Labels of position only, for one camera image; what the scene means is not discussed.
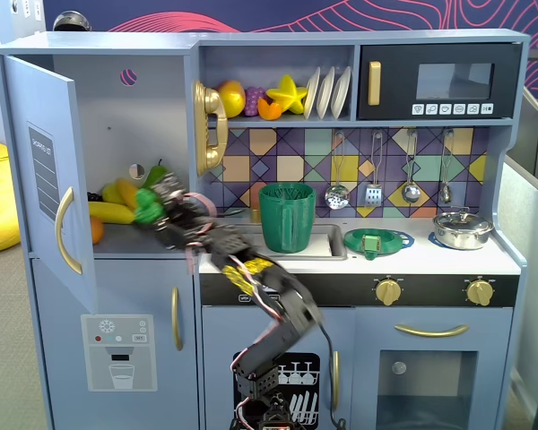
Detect gold freezer door handle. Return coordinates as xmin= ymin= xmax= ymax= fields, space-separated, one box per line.
xmin=170 ymin=286 xmax=185 ymax=352

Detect dishwasher door with rack decal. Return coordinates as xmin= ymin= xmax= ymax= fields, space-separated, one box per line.
xmin=201 ymin=306 xmax=355 ymax=430

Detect gold cabinet door handle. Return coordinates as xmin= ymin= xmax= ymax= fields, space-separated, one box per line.
xmin=55 ymin=186 xmax=84 ymax=275

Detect small green printed block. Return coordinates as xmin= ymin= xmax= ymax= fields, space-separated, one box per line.
xmin=361 ymin=233 xmax=383 ymax=262

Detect black shiny helmet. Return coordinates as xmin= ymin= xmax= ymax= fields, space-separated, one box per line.
xmin=53 ymin=10 xmax=92 ymax=33

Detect green printed disc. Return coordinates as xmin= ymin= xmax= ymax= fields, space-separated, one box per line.
xmin=343 ymin=227 xmax=410 ymax=259

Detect black microwave door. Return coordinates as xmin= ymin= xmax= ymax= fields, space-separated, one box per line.
xmin=357 ymin=42 xmax=524 ymax=122

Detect gold microwave handle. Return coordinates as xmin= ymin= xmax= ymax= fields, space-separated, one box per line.
xmin=368 ymin=61 xmax=383 ymax=108

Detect yellow orange toy fruit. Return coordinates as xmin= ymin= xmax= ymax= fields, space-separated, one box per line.
xmin=116 ymin=177 xmax=141 ymax=211

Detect green toy pear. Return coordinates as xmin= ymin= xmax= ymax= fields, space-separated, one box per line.
xmin=141 ymin=159 xmax=169 ymax=192

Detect grey toy sink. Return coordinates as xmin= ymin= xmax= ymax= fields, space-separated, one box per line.
xmin=196 ymin=222 xmax=349 ymax=262

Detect steel pot lid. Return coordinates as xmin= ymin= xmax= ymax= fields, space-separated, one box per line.
xmin=432 ymin=206 xmax=495 ymax=235

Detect white toy plate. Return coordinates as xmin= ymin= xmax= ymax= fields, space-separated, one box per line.
xmin=317 ymin=66 xmax=336 ymax=120
xmin=330 ymin=65 xmax=352 ymax=120
xmin=303 ymin=66 xmax=322 ymax=121

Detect steel slotted spatula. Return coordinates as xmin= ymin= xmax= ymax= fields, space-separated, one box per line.
xmin=364 ymin=130 xmax=384 ymax=209

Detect blue oven door with window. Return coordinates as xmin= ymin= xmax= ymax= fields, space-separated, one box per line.
xmin=354 ymin=306 xmax=515 ymax=430

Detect gold dishwasher door handle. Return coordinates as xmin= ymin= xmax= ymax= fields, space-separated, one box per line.
xmin=331 ymin=350 xmax=342 ymax=413

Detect steel toy pot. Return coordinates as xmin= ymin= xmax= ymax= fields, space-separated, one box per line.
xmin=431 ymin=219 xmax=495 ymax=251

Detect orange toy slice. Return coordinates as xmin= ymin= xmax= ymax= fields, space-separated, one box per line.
xmin=256 ymin=96 xmax=282 ymax=122

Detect steel slotted ladle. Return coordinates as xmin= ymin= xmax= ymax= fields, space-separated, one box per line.
xmin=325 ymin=130 xmax=351 ymax=211

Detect gold stove knob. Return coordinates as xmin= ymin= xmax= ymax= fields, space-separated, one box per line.
xmin=465 ymin=278 xmax=495 ymax=307
xmin=375 ymin=277 xmax=404 ymax=307

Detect blue freezer door with dispenser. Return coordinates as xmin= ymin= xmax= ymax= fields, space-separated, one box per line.
xmin=30 ymin=258 xmax=195 ymax=430

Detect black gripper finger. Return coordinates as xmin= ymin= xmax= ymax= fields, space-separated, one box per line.
xmin=153 ymin=214 xmax=181 ymax=246
xmin=153 ymin=172 xmax=186 ymax=203

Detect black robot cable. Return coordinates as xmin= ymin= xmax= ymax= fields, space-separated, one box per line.
xmin=315 ymin=321 xmax=348 ymax=430

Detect yellow toy lemon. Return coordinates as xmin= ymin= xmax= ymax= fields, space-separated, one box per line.
xmin=101 ymin=182 xmax=125 ymax=205

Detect green toy pineapple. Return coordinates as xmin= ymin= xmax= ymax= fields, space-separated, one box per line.
xmin=134 ymin=187 xmax=165 ymax=225

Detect gold oven door handle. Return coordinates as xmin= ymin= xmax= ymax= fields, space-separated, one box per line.
xmin=393 ymin=322 xmax=472 ymax=339

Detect blue cabinet door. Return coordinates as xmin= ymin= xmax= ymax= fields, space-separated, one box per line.
xmin=2 ymin=54 xmax=98 ymax=314

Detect yellow red toy mango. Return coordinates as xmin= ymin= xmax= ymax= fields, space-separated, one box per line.
xmin=217 ymin=79 xmax=247 ymax=119

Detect purple toy grapes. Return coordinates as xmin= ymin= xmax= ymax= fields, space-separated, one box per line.
xmin=243 ymin=85 xmax=267 ymax=118

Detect yellow toy banana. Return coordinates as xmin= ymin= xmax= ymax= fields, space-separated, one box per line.
xmin=88 ymin=201 xmax=138 ymax=225

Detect yellow toy starfruit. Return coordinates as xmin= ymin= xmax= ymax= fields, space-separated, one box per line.
xmin=265 ymin=73 xmax=309 ymax=115

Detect green printed cup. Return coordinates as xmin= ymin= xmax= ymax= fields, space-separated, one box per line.
xmin=257 ymin=181 xmax=318 ymax=254

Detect hanging silver spoon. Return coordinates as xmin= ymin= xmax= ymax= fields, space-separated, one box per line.
xmin=438 ymin=129 xmax=456 ymax=204

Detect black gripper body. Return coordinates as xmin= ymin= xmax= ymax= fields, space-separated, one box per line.
xmin=161 ymin=191 xmax=221 ymax=251

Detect blue toy kitchen unit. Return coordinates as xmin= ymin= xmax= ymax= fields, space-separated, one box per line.
xmin=0 ymin=29 xmax=533 ymax=430

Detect gold toy telephone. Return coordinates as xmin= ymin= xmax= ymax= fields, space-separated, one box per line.
xmin=192 ymin=79 xmax=230 ymax=178

